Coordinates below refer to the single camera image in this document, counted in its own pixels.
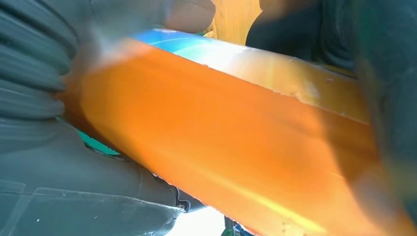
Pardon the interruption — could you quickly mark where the clear plastic cover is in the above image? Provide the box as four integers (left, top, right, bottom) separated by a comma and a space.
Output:
0, 180, 185, 236

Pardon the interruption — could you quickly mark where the green table mat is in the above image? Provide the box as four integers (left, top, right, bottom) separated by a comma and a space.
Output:
77, 130, 120, 156

